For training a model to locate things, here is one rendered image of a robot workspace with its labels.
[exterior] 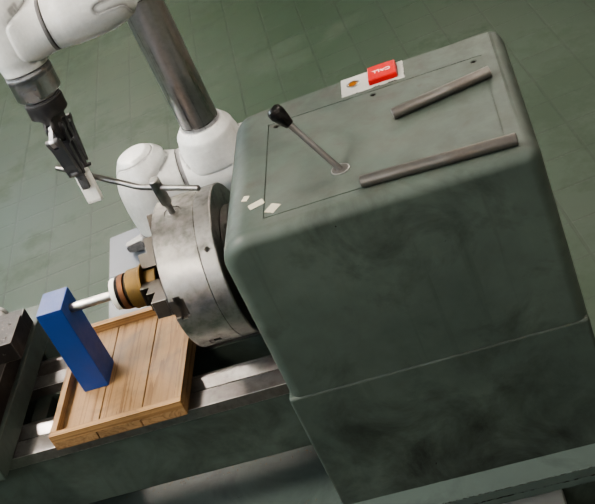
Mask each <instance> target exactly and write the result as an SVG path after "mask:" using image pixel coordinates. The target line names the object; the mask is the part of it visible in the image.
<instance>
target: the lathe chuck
mask: <svg viewBox="0 0 595 504"><path fill-rule="evenodd" d="M195 194H196V191H188V192H185V193H181V194H178V195H175V196H172V197H170V198H171V200H172V202H171V204H172V206H173V207H179V208H180V211H179V212H178V214H177V215H175V216H174V217H172V218H166V217H165V213H166V211H167V210H166V208H165V207H164V206H162V205H161V203H160V202H158V203H157V204H156V206H155V208H154V210H153V214H152V221H151V236H152V246H153V252H154V258H155V262H156V267H157V271H158V274H159V278H160V281H161V284H162V287H163V290H164V293H165V296H166V298H167V301H168V302H172V301H174V298H175V297H178V296H179V298H180V299H182V298H183V299H184V302H185V304H186V306H187V308H188V310H189V312H190V314H188V317H186V318H183V316H180V317H176V320H177V321H178V323H179V325H180V326H181V328H182V329H183V331H184V332H185V334H186V335H187V336H188V337H189V338H190V339H191V340H192V341H193V342H194V343H196V344H197V345H199V346H201V347H207V346H210V345H214V344H217V343H221V342H224V341H228V340H231V339H235V338H238V337H242V336H245V335H241V334H239V333H238V332H236V331H235V330H234V329H233V328H232V327H231V325H230V324H229V323H228V321H227V320H226V318H225V317H224V315H223V314H222V312H221V310H220V308H219V306H218V304H217V302H216V300H215V298H214V296H213V293H212V291H211V288H210V286H209V283H208V281H207V278H206V275H205V272H204V269H203V265H202V262H201V258H200V255H199V251H198V246H197V241H196V236H195V230H194V221H193V202H194V197H195ZM215 337H226V338H225V339H223V340H221V341H216V342H212V341H210V339H212V338H215Z"/></svg>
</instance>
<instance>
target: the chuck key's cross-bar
mask: <svg viewBox="0 0 595 504"><path fill-rule="evenodd" d="M55 169H56V170H57V171H61V172H65V170H64V169H63V168H62V166H61V165H56V166H55ZM65 173H66V172H65ZM92 175H93V177H94V179H95V180H99V181H103V182H107V183H111V184H115V185H119V186H124V187H128V188H132V189H136V190H149V191H153V190H152V188H151V186H150V185H149V184H137V183H133V182H129V181H125V180H120V179H116V178H112V177H108V176H104V175H99V174H95V173H92ZM160 190H161V191H200V190H201V187H200V185H161V186H160Z"/></svg>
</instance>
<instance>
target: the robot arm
mask: <svg viewBox="0 0 595 504"><path fill-rule="evenodd" d="M126 21H127V23H128V25H129V27H130V29H131V31H132V33H133V35H134V37H135V39H136V41H137V43H138V45H139V47H140V48H141V50H142V52H143V54H144V56H145V58H146V60H147V62H148V64H149V66H150V68H151V70H152V72H153V74H154V76H155V78H156V80H157V82H158V84H159V86H160V88H161V90H162V92H163V94H164V95H165V97H166V99H167V101H168V103H169V105H170V107H171V109H172V111H173V113H174V115H175V117H176V119H177V121H178V123H179V125H180V129H179V132H178V135H177V142H178V145H179V148H177V149H170V150H163V148H162V147H161V146H159V145H156V144H152V143H142V144H137V145H134V146H132V147H130V148H128V149H127V150H126V151H124V152H123V153H122V154H121V155H120V157H119V158H118V161H117V167H116V176H117V179H120V180H125V181H129V182H133V183H137V184H149V183H148V181H149V179H150V178H151V177H154V176H157V177H159V179H160V181H161V183H162V184H163V185H200V187H203V186H206V185H209V184H212V183H216V182H218V183H221V184H222V185H224V186H225V187H226V188H227V189H228V190H229V191H231V181H232V172H233V162H234V153H235V143H236V134H237V131H238V128H239V126H240V125H241V123H242V122H241V123H238V124H237V122H236V121H235V120H234V119H233V118H232V117H231V115H230V114H229V113H227V112H225V111H223V110H220V109H216V108H215V106H214V104H213V102H212V100H211V98H210V96H209V94H208V92H207V89H206V87H205V85H204V83H203V81H202V79H201V77H200V75H199V73H198V71H197V69H196V67H195V65H194V62H193V60H192V58H191V56H190V54H189V52H188V50H187V48H186V46H185V44H184V41H183V38H182V36H181V34H180V32H179V30H178V28H177V26H176V24H175V22H174V20H173V18H172V16H171V13H170V11H169V9H168V7H167V5H166V3H165V1H164V0H24V1H23V0H0V73H1V74H2V75H3V77H4V79H5V80H6V83H7V85H8V86H9V88H10V89H11V91H12V93H13V95H14V97H15V99H16V101H17V102H18V103H19V104H22V105H24V107H25V109H26V111H27V113H28V115H29V117H30V119H31V120H32V121H33V122H40V123H42V124H43V128H44V131H45V133H46V135H47V136H48V137H49V140H48V141H45V145H46V147H47V148H48V149H49V150H51V151H52V153H53V154H54V156H55V157H56V159H57V160H58V162H59V163H60V165H61V166H62V168H63V169H64V170H65V172H66V173H67V175H68V176H69V178H72V177H75V179H76V181H77V183H78V185H79V187H80V189H81V190H82V192H83V194H84V196H85V198H86V200H87V202H88V204H91V203H94V202H97V201H100V200H102V198H103V195H102V193H101V191H100V189H99V187H98V185H97V183H96V181H95V179H94V177H93V175H92V173H91V172H90V170H89V168H88V167H89V166H91V162H86V160H88V156H87V154H86V151H85V149H84V147H83V144H82V142H81V139H80V137H79V134H78V132H77V130H76V127H75V125H74V121H73V118H72V115H71V113H67V114H65V113H64V110H65V108H66V107H67V101H66V99H65V97H64V95H63V93H62V92H61V90H60V89H59V86H60V84H61V82H60V80H59V78H58V76H57V74H56V72H55V70H54V68H53V66H52V63H51V61H50V60H49V58H48V56H50V55H51V54H53V53H55V52H56V51H58V50H61V49H63V48H66V47H69V46H73V45H78V44H81V43H84V42H86V41H89V40H92V39H94V38H97V37H99V36H101V35H104V34H106V33H108V32H110V31H112V30H114V29H116V28H118V27H120V26H121V25H122V24H124V23H125V22H126ZM117 186H118V191H119V195H120V197H121V199H122V202H123V204H124V206H125V208H126V210H127V212H128V214H129V215H130V217H131V219H132V220H133V222H134V223H135V225H136V226H137V228H138V229H139V231H140V235H139V236H137V237H135V238H134V239H132V240H130V241H129V242H127V243H126V246H127V250H128V251H129V252H130V253H131V252H136V251H141V250H145V253H147V252H146V248H145V244H144V241H143V239H144V238H147V237H150V236H151V231H150V227H149V224H148V220H147V216H146V215H149V214H152V213H153V210H154V208H155V206H156V204H157V203H158V202H159V200H158V198H157V197H156V195H155V193H154V192H153V191H149V190H136V189H132V188H128V187H124V186H119V185H117Z"/></svg>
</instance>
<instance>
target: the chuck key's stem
mask: <svg viewBox="0 0 595 504"><path fill-rule="evenodd" d="M148 183H149V185H150V186H151V188H152V190H153V192H154V193H155V195H156V197H157V198H158V200H159V202H160V203H161V205H162V206H164V207H165V208H166V210H167V211H168V215H174V213H175V212H176V210H175V209H174V207H173V206H172V204H171V202H172V200H171V198H170V196H169V195H168V193H167V191H161V190H160V186H161V185H163V184H162V183H161V181H160V179H159V177H157V176H154V177H151V178H150V179H149V181H148Z"/></svg>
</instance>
